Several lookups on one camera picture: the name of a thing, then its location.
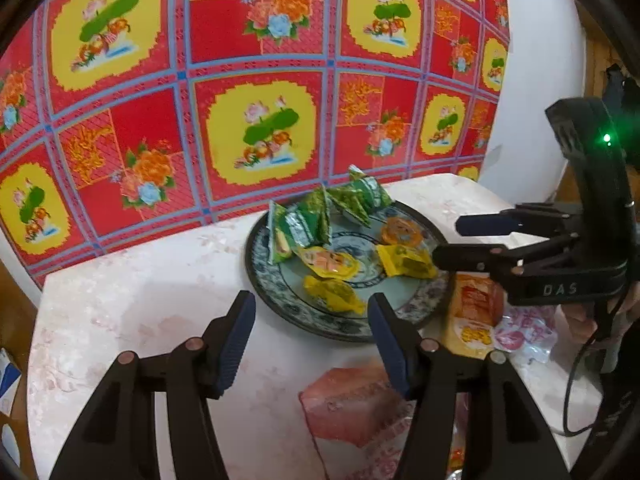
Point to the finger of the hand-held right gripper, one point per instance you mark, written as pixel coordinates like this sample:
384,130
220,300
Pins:
490,223
465,257

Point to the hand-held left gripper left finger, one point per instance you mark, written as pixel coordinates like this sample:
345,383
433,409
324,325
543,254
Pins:
237,350

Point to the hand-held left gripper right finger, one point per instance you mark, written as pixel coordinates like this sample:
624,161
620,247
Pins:
390,355

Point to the yellow snack packet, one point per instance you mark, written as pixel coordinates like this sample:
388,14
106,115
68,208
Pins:
407,260
335,294

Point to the orange snack bag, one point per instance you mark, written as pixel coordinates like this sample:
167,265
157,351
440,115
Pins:
472,320

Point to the orange jelly cup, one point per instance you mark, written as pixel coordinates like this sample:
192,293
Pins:
402,232

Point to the pink spout pouch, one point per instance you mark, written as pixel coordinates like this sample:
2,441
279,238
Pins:
350,410
525,335

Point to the blue patterned plate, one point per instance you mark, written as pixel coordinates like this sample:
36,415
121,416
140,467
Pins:
280,290

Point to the yellow candy packet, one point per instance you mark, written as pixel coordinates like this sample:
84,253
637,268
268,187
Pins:
327,262

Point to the green pea snack packet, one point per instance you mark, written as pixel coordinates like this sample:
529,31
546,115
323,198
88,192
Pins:
352,205
312,217
370,187
282,232

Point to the person's right hand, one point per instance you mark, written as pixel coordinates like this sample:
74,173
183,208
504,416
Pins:
580,322

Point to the brown wooden panel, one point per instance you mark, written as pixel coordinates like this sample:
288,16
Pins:
592,60

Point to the blue white box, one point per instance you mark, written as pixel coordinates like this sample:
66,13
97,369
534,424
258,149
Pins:
7,385

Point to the red floral wall cloth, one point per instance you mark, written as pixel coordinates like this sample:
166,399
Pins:
200,60

